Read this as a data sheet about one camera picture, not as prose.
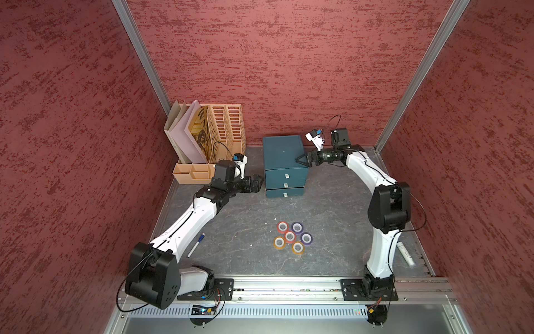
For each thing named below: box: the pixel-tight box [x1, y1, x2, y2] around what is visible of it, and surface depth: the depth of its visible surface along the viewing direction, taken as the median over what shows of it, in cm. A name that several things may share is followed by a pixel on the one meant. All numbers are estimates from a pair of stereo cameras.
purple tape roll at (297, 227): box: [291, 221, 304, 234], surface depth 91 cm
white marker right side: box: [396, 241, 416, 268], surface depth 83 cm
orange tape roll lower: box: [292, 240, 305, 256], surface depth 85 cm
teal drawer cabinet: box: [262, 134, 309, 199], surface depth 91 cm
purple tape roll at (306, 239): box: [300, 232, 314, 246], surface depth 88 cm
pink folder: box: [169, 99, 208, 164], surface depth 95 cm
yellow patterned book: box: [189, 105, 210, 163], surface depth 102 cm
